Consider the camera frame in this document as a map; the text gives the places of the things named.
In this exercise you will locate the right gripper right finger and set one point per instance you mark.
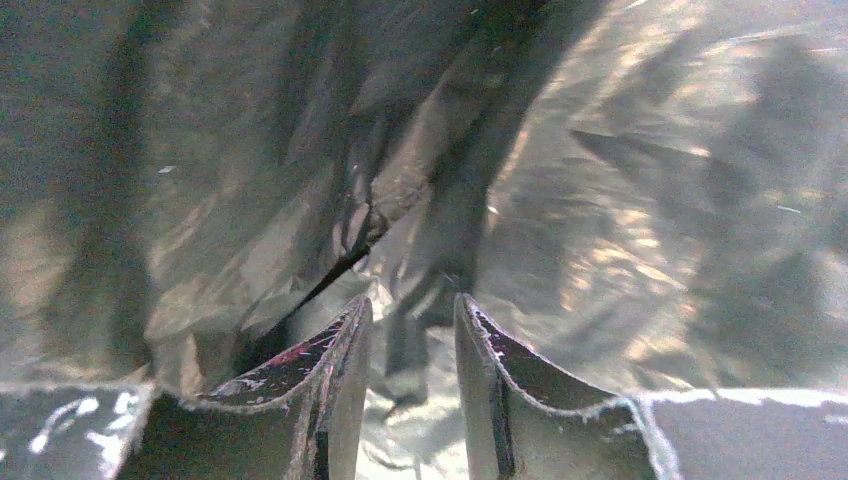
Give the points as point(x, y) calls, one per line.
point(527, 418)

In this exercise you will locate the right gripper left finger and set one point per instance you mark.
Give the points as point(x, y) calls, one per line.
point(296, 416)

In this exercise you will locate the black wrapping paper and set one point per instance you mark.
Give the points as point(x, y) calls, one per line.
point(650, 194)

